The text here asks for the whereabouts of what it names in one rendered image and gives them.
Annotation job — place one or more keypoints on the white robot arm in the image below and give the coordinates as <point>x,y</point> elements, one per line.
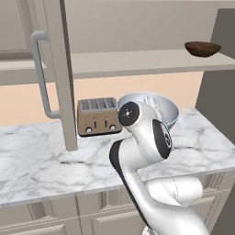
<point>143,140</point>

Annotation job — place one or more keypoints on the large pale blue bowl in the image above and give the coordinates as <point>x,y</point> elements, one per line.
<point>167,109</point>

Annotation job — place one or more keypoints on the small brown bowl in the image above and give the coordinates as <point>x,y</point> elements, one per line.
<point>202,49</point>

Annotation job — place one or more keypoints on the bronze four-slot toaster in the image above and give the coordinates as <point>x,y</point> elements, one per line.
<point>97,120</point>

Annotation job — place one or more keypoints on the beige cupboard shelf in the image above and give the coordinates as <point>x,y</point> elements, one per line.
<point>128,62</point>

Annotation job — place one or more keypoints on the beige open cupboard door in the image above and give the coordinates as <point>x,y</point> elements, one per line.
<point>62,76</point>

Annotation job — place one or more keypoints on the beige base cupboard door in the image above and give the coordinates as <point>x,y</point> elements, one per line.
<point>113,218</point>
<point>36,218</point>
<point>214,199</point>

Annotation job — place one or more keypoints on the beige closed cupboard door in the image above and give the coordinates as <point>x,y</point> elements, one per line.
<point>13,27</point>

